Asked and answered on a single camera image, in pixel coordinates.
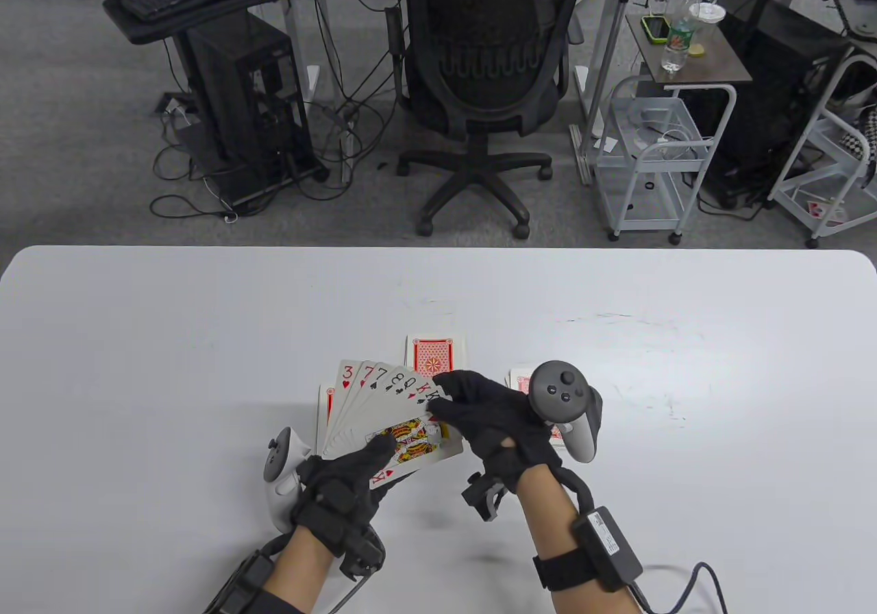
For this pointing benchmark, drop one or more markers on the person's right hand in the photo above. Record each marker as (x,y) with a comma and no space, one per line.
(493,429)

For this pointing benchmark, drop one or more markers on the person's left hand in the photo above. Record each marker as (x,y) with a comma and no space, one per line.
(342,497)

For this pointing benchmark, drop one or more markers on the pile of dealt playing cards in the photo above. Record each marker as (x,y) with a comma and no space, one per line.
(435,353)
(384,408)
(521,381)
(327,415)

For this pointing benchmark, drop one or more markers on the person's left forearm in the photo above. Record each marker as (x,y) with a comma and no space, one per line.
(298,569)

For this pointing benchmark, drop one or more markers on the white VR controller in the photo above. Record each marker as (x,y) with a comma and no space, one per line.
(562,388)
(281,497)

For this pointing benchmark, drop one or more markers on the white paper slip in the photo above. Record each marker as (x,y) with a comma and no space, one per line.
(606,142)

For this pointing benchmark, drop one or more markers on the black mesh office chair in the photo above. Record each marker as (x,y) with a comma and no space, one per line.
(479,103)

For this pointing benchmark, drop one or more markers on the white red-print packet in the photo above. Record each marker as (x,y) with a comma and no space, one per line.
(819,211)

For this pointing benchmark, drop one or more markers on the black computer tower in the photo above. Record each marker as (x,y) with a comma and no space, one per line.
(240,93)

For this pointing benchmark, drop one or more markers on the grey floor power socket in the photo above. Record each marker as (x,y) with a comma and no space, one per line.
(175,103)

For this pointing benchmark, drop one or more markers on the green case phone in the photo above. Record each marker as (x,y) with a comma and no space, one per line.
(656,30)

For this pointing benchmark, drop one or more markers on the clear bottle green label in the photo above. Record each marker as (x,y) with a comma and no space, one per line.
(678,38)

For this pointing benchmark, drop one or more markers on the brown top side table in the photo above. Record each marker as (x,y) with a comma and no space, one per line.
(719,59)

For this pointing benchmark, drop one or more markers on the clear plastic cup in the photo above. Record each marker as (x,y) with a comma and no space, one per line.
(709,12)

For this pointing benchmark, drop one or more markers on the black white checkered cloth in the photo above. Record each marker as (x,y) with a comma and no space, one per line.
(865,138)

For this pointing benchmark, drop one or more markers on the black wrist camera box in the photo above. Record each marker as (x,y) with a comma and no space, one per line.
(608,549)
(240,586)

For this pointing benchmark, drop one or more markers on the aluminium frame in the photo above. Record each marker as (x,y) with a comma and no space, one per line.
(583,155)

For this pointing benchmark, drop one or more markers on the white desk leg frame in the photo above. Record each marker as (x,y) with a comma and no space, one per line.
(292,31)

